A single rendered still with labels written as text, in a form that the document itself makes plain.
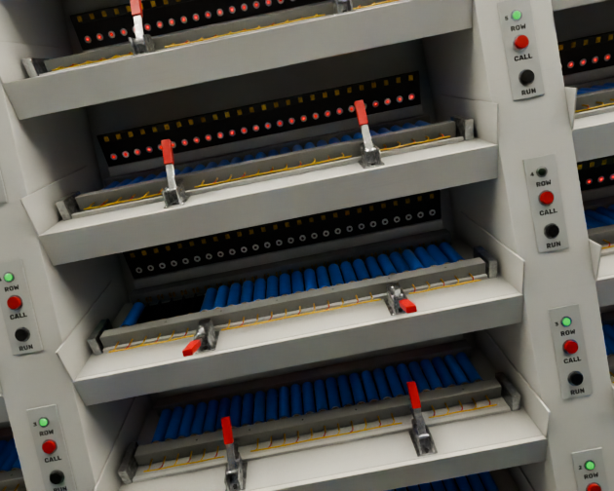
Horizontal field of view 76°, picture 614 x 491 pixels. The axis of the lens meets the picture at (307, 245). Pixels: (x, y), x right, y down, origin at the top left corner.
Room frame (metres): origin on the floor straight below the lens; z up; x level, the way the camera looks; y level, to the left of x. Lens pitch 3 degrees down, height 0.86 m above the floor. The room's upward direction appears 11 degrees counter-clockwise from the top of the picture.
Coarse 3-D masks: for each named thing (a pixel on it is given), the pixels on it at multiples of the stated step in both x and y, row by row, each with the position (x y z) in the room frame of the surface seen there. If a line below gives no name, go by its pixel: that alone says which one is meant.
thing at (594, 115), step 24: (576, 48) 0.65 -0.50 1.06; (600, 48) 0.66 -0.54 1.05; (576, 72) 0.67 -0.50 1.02; (600, 72) 0.66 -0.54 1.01; (576, 96) 0.49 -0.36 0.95; (600, 96) 0.56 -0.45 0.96; (576, 120) 0.54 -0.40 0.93; (600, 120) 0.52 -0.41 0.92; (576, 144) 0.51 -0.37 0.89; (600, 144) 0.51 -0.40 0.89
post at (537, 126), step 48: (480, 0) 0.50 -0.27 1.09; (432, 48) 0.66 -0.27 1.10; (480, 48) 0.51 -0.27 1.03; (432, 96) 0.70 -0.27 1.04; (480, 96) 0.53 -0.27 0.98; (528, 144) 0.50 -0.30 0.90; (480, 192) 0.58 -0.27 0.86; (576, 192) 0.50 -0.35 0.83; (528, 240) 0.50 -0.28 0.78; (576, 240) 0.50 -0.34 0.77; (528, 288) 0.50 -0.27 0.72; (576, 288) 0.50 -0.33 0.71; (528, 336) 0.51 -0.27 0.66; (576, 432) 0.50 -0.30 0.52
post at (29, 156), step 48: (0, 0) 0.55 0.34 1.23; (48, 0) 0.67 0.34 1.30; (0, 96) 0.51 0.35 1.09; (0, 144) 0.51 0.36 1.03; (48, 144) 0.58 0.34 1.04; (0, 240) 0.51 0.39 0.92; (48, 288) 0.51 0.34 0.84; (96, 288) 0.62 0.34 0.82; (0, 336) 0.51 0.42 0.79; (48, 336) 0.51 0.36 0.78; (48, 384) 0.51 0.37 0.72; (96, 432) 0.54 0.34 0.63; (96, 480) 0.51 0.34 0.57
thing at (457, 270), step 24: (456, 264) 0.56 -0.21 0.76; (480, 264) 0.55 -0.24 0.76; (336, 288) 0.56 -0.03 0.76; (360, 288) 0.55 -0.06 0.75; (384, 288) 0.55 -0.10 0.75; (432, 288) 0.54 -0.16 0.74; (216, 312) 0.56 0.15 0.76; (240, 312) 0.55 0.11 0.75; (264, 312) 0.55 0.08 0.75; (312, 312) 0.54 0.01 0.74; (120, 336) 0.56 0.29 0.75; (144, 336) 0.56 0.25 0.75; (192, 336) 0.54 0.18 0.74
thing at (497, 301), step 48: (336, 240) 0.67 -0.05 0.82; (480, 240) 0.60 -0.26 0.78; (480, 288) 0.53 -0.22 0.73; (96, 336) 0.55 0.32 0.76; (240, 336) 0.53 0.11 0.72; (288, 336) 0.51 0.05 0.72; (336, 336) 0.51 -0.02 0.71; (384, 336) 0.51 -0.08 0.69; (432, 336) 0.52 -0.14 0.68; (96, 384) 0.52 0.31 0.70; (144, 384) 0.52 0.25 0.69; (192, 384) 0.52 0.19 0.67
